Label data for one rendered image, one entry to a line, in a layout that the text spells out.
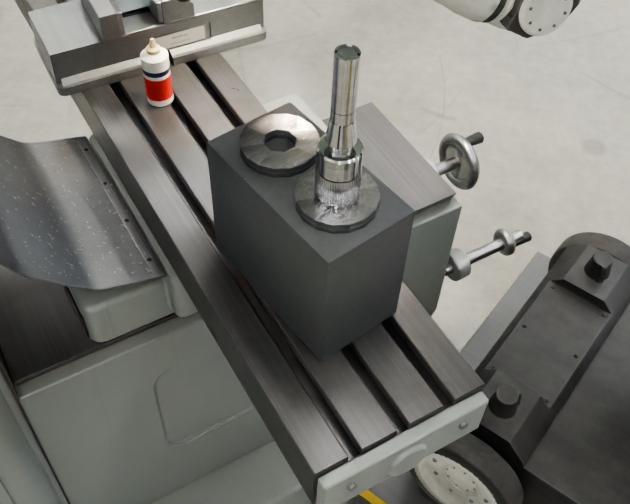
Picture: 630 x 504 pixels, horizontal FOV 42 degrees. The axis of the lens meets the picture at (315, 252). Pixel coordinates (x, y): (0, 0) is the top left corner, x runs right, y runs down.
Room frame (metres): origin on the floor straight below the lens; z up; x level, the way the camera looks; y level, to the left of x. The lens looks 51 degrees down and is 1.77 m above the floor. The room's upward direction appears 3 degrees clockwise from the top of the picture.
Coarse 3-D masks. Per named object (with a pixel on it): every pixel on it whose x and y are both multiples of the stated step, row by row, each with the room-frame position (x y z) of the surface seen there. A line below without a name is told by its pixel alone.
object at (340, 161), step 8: (320, 144) 0.59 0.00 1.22; (360, 144) 0.60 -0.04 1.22; (320, 152) 0.58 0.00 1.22; (328, 152) 0.58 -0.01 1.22; (352, 152) 0.58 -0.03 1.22; (360, 152) 0.58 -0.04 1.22; (320, 160) 0.58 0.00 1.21; (328, 160) 0.57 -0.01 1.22; (336, 160) 0.57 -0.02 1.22; (344, 160) 0.57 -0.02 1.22; (352, 160) 0.57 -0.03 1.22; (360, 160) 0.58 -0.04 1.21; (336, 168) 0.57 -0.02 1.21; (344, 168) 0.57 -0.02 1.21
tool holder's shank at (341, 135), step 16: (336, 48) 0.60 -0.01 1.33; (352, 48) 0.60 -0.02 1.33; (336, 64) 0.58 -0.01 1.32; (352, 64) 0.58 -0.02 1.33; (336, 80) 0.58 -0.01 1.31; (352, 80) 0.58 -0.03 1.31; (336, 96) 0.58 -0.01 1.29; (352, 96) 0.58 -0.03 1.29; (336, 112) 0.58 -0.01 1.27; (352, 112) 0.58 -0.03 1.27; (336, 128) 0.58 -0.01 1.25; (352, 128) 0.58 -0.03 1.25; (336, 144) 0.58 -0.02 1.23; (352, 144) 0.58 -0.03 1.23
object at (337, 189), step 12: (324, 168) 0.57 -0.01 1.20; (360, 168) 0.58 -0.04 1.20; (324, 180) 0.57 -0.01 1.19; (336, 180) 0.57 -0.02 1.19; (348, 180) 0.57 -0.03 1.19; (360, 180) 0.59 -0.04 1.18; (324, 192) 0.57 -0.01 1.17; (336, 192) 0.57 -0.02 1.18; (348, 192) 0.57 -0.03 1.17; (324, 204) 0.57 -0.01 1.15; (336, 204) 0.57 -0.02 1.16; (348, 204) 0.57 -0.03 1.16
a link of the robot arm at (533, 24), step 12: (528, 0) 0.94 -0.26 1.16; (540, 0) 0.95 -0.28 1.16; (552, 0) 0.95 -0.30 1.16; (564, 0) 0.96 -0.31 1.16; (576, 0) 0.97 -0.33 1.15; (528, 12) 0.94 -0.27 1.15; (540, 12) 0.95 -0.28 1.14; (552, 12) 0.95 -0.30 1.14; (564, 12) 0.96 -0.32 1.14; (528, 24) 0.94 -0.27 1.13; (540, 24) 0.95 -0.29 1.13; (552, 24) 0.95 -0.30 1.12
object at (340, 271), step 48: (240, 144) 0.66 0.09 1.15; (288, 144) 0.68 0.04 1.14; (240, 192) 0.62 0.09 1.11; (288, 192) 0.60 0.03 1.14; (384, 192) 0.61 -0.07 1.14; (240, 240) 0.63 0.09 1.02; (288, 240) 0.56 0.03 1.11; (336, 240) 0.54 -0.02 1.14; (384, 240) 0.56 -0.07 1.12; (288, 288) 0.56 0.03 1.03; (336, 288) 0.52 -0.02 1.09; (384, 288) 0.56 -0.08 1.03; (336, 336) 0.52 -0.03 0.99
